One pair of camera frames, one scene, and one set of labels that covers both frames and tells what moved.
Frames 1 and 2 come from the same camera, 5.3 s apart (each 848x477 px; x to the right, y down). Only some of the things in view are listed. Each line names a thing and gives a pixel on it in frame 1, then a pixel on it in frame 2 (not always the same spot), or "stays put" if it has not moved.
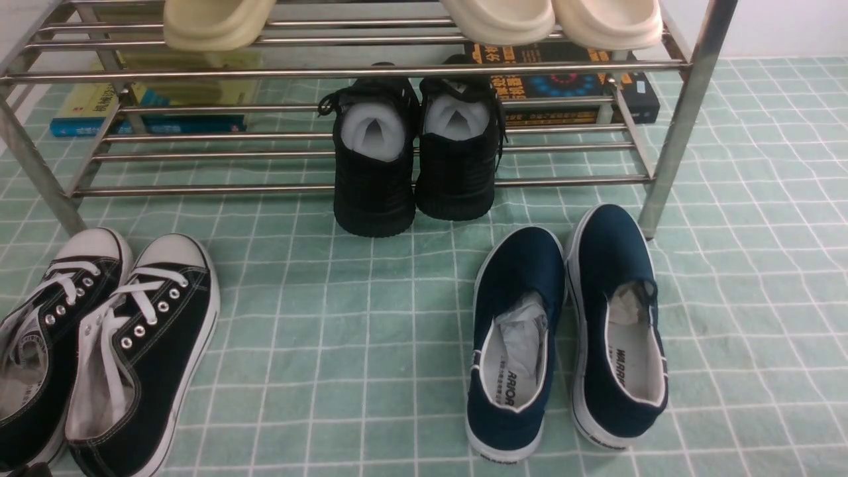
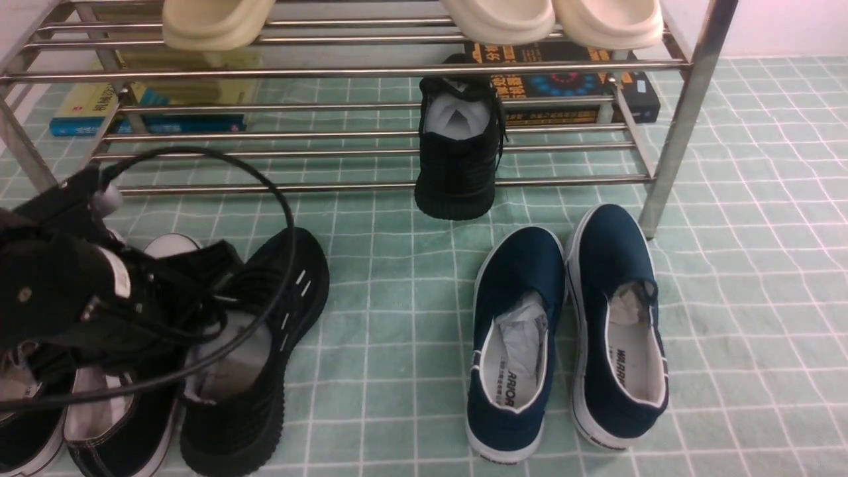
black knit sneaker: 375,124 -> 232,416
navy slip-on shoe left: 519,291 stays put
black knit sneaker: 461,126 stays put
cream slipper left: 495,22 stays put
